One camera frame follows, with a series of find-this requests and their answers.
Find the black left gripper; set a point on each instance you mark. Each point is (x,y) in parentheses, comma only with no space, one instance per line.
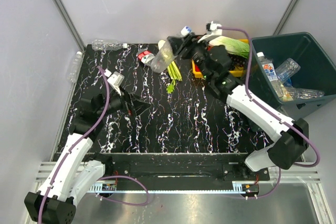
(129,106)

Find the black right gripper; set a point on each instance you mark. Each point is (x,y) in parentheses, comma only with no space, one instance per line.
(190,42)

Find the clear crushed bottle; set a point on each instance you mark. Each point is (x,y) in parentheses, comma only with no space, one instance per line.
(175,43)

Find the red label crushed bottle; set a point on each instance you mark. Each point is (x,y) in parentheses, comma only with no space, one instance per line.
(146,57)

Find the clear bottle back row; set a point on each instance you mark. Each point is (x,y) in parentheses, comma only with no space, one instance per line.
(108,45)

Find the clear bottle blue red label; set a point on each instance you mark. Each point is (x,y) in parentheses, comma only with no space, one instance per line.
(268,68)

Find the clear ribbed bottle white cap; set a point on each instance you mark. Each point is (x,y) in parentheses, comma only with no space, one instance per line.
(287,69)

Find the large clear square bottle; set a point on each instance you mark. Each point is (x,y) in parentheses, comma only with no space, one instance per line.
(286,95)

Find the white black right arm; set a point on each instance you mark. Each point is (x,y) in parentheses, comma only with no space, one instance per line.
(289,136)

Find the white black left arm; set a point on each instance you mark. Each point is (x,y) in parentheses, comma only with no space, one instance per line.
(57,198)

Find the dark green plastic bin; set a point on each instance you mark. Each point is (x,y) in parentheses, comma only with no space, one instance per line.
(317,72)

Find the celery stalk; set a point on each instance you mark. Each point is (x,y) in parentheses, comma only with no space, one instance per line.
(173,74)

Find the napa cabbage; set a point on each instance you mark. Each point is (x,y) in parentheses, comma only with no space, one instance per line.
(233,46)

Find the yellow plastic tray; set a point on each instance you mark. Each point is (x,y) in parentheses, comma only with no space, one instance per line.
(235,73)

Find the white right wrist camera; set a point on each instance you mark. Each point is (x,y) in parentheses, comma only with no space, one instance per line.
(213,30)

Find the aluminium frame post left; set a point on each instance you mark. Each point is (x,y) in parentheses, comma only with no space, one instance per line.
(69,23)

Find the aluminium frame post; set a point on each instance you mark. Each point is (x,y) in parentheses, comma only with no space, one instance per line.
(69,23)
(285,17)

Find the aluminium frame post right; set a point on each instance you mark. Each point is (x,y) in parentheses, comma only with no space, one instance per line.
(285,17)

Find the aluminium front rail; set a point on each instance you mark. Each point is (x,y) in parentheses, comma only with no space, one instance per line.
(202,184)

